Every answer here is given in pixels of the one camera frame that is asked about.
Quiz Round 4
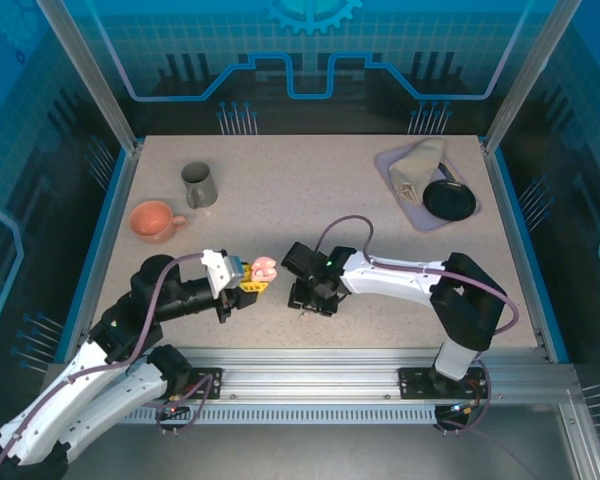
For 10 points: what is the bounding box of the pink earbud charging case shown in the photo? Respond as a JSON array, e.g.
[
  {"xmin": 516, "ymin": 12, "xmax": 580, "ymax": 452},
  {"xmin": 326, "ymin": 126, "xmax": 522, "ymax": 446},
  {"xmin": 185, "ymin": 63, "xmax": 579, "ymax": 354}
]
[{"xmin": 252, "ymin": 255, "xmax": 280, "ymax": 281}]

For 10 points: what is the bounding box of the pink speckled ceramic cup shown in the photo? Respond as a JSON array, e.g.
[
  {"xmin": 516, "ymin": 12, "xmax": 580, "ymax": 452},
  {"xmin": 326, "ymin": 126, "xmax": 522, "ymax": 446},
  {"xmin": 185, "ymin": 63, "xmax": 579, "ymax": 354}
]
[{"xmin": 129, "ymin": 200, "xmax": 188, "ymax": 244}]

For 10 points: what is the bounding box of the grey ceramic mug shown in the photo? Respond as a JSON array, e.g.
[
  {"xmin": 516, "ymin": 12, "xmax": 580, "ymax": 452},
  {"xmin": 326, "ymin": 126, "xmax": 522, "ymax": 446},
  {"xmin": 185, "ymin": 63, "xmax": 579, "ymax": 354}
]
[{"xmin": 180, "ymin": 162, "xmax": 218, "ymax": 210}]

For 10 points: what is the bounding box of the lavender plastic tray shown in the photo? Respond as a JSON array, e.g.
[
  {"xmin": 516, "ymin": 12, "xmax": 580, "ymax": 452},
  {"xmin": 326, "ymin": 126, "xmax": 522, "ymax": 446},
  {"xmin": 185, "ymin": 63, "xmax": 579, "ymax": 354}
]
[{"xmin": 373, "ymin": 142, "xmax": 481, "ymax": 232}]

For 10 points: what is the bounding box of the black round plate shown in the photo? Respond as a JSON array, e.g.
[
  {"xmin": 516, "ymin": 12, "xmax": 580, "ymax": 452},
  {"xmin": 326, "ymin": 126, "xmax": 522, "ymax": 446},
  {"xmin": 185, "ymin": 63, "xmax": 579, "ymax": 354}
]
[{"xmin": 422, "ymin": 178, "xmax": 479, "ymax": 221}]

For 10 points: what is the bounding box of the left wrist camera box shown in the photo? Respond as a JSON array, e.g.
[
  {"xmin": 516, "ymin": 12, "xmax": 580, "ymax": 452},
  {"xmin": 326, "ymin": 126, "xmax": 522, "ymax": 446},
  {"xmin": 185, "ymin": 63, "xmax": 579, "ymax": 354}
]
[{"xmin": 201, "ymin": 248, "xmax": 246, "ymax": 291}]

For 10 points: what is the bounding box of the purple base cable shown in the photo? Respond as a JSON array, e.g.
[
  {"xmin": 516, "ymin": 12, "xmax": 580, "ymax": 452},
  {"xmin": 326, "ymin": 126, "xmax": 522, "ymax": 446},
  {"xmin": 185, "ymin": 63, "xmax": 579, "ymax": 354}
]
[
  {"xmin": 432, "ymin": 362, "xmax": 496, "ymax": 437},
  {"xmin": 154, "ymin": 372, "xmax": 217, "ymax": 437}
]

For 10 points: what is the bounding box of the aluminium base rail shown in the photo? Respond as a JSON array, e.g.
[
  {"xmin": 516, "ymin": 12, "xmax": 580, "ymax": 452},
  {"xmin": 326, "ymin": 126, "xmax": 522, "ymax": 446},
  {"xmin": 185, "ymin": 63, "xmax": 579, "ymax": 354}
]
[{"xmin": 47, "ymin": 347, "xmax": 579, "ymax": 406}]

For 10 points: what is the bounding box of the blue edged side rail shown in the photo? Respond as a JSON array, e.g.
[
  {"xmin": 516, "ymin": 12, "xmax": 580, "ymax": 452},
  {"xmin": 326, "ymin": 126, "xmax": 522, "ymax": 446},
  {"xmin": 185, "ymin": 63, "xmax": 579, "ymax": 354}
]
[
  {"xmin": 482, "ymin": 137, "xmax": 579, "ymax": 364},
  {"xmin": 44, "ymin": 142, "xmax": 144, "ymax": 366}
]

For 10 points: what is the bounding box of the slotted grey cable duct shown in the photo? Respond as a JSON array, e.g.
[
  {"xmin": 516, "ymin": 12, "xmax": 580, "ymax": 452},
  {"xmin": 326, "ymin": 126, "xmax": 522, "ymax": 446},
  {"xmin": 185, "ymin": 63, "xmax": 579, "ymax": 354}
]
[{"xmin": 117, "ymin": 403, "xmax": 441, "ymax": 426}]

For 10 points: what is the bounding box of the aluminium corner post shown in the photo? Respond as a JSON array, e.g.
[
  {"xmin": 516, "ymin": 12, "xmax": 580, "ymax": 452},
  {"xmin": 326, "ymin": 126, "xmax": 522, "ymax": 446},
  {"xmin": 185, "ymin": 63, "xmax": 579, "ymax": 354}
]
[
  {"xmin": 34, "ymin": 0, "xmax": 145, "ymax": 154},
  {"xmin": 482, "ymin": 0, "xmax": 589, "ymax": 154}
]

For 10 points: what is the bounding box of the aluminium floor frame rail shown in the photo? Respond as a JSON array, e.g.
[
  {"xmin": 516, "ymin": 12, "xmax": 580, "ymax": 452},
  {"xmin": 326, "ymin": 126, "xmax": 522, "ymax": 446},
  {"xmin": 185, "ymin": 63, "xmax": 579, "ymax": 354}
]
[{"xmin": 559, "ymin": 399, "xmax": 600, "ymax": 480}]

